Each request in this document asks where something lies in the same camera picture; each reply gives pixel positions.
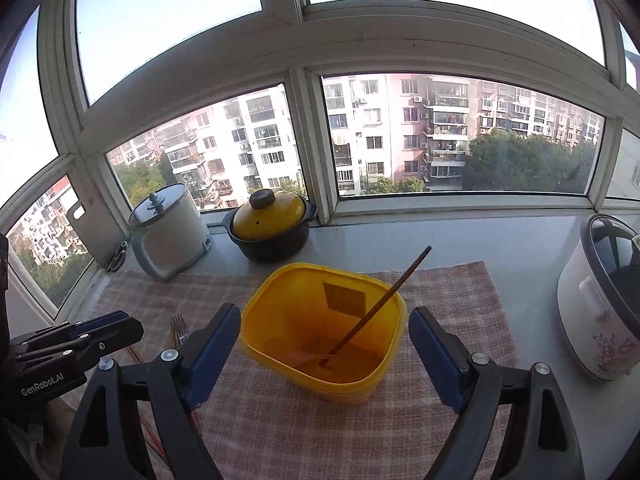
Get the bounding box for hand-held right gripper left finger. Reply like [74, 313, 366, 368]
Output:
[59, 302, 242, 480]

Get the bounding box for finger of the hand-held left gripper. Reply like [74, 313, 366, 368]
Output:
[15, 317, 145, 377]
[10, 311, 134, 354]

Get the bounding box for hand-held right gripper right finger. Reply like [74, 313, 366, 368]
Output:
[408, 306, 586, 480]

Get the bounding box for metal fork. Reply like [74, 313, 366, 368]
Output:
[171, 314, 190, 349]

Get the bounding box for yellow plastic container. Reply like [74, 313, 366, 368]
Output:
[238, 262, 407, 407]

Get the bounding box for pink checked table mat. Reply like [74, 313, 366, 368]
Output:
[60, 260, 521, 480]

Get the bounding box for scissors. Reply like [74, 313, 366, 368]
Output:
[105, 240, 130, 272]

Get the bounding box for white cutting board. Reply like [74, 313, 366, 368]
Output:
[66, 200, 119, 269]

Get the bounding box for white teal electric kettle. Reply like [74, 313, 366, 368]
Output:
[127, 183, 212, 282]

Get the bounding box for black clay pot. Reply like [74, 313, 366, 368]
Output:
[222, 200, 317, 263]

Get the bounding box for yellow pot lid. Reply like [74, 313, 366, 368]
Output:
[232, 188, 307, 241]

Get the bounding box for white kettle with open lid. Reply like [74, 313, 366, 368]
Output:
[556, 213, 640, 381]

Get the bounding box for white window frame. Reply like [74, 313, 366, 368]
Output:
[0, 0, 640, 321]

